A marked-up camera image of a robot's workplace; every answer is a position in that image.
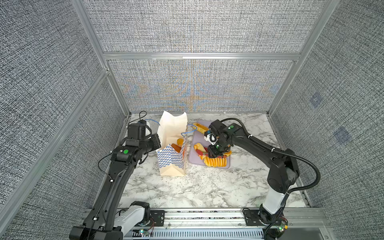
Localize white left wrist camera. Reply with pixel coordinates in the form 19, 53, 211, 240
137, 120, 152, 138

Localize blue checkered paper bag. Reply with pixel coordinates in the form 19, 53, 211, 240
146, 111, 197, 177

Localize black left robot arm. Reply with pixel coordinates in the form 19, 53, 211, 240
69, 120, 161, 240

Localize aluminium enclosure frame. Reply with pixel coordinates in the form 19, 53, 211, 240
0, 0, 384, 240

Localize round yellow tart bread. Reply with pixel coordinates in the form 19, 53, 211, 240
223, 151, 232, 158

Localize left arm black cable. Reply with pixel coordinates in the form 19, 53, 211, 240
97, 110, 149, 184

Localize pale braided pastry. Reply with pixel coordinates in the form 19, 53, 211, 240
194, 143, 209, 160

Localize sesame sugar bun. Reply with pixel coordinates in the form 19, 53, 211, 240
177, 138, 184, 148

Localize ridged spiral bread roll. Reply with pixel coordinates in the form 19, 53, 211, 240
204, 157, 227, 168

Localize black corrugated cable conduit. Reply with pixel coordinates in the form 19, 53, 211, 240
219, 117, 322, 240

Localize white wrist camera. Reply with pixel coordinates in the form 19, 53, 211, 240
204, 130, 218, 145
137, 120, 152, 138

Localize yellow glazed danish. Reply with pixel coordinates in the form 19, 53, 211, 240
193, 122, 209, 134

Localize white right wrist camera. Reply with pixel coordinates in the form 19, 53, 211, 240
204, 130, 218, 145

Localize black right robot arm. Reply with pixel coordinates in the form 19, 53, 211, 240
204, 118, 299, 225

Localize lilac plastic tray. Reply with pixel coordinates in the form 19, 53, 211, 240
189, 120, 231, 169

